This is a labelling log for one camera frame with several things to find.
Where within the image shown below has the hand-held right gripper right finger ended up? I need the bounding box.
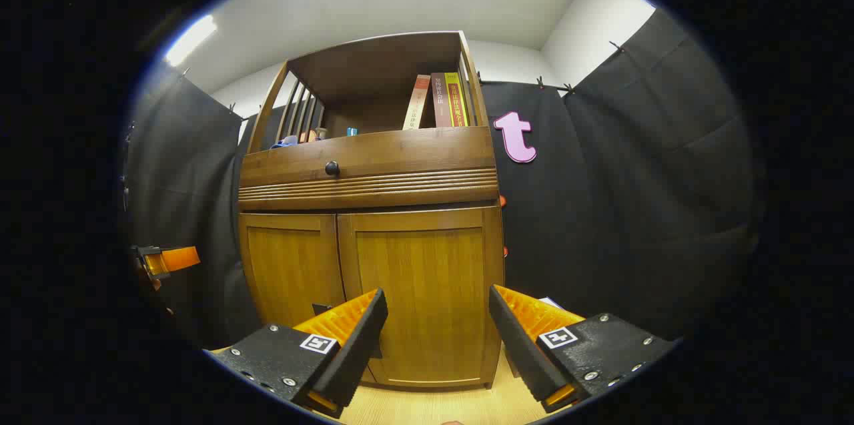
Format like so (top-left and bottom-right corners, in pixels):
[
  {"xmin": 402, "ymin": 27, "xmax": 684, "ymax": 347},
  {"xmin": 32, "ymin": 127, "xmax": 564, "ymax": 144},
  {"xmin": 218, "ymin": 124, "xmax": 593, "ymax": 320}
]
[{"xmin": 488, "ymin": 285, "xmax": 678, "ymax": 414}]

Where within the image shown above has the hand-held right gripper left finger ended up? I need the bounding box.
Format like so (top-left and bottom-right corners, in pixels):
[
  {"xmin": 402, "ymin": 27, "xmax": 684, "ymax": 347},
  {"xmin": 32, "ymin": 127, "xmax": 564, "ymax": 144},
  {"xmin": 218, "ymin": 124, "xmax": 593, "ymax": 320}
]
[{"xmin": 205, "ymin": 288, "xmax": 389, "ymax": 420}]

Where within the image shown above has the wooden shoe cabinet door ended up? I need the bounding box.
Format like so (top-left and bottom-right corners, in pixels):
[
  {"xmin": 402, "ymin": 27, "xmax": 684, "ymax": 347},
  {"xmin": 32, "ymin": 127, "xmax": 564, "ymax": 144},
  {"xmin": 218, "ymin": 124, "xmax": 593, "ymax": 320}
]
[
  {"xmin": 337, "ymin": 207, "xmax": 504, "ymax": 389},
  {"xmin": 239, "ymin": 213, "xmax": 348, "ymax": 332}
]

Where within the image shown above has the wooden double-door shoe cabinet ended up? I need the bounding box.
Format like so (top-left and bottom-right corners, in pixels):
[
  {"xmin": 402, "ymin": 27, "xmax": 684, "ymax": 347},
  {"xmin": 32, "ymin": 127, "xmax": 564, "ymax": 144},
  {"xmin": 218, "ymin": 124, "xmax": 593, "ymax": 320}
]
[{"xmin": 237, "ymin": 30, "xmax": 506, "ymax": 391}]

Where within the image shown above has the wooden cabinet drawer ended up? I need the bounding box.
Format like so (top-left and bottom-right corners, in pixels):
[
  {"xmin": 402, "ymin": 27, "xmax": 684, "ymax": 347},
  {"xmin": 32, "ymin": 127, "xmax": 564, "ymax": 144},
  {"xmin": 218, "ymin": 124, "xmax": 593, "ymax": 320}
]
[{"xmin": 239, "ymin": 126, "xmax": 498, "ymax": 189}]

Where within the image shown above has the black backdrop cloth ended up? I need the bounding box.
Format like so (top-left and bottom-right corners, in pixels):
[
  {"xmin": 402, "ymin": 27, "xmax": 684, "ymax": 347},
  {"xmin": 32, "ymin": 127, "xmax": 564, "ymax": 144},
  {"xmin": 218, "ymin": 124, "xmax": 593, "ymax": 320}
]
[{"xmin": 123, "ymin": 8, "xmax": 761, "ymax": 352}]

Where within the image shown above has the small ceiling light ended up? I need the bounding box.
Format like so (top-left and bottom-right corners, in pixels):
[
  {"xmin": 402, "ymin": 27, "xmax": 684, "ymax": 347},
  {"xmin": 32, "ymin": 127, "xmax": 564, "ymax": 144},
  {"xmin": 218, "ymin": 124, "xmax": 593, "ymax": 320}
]
[{"xmin": 165, "ymin": 15, "xmax": 218, "ymax": 67}]

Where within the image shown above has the brown book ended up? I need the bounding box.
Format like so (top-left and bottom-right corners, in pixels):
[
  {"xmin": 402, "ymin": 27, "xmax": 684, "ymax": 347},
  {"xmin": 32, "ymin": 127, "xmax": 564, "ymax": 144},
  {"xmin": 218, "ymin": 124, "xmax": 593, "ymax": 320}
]
[{"xmin": 431, "ymin": 72, "xmax": 454, "ymax": 128}]

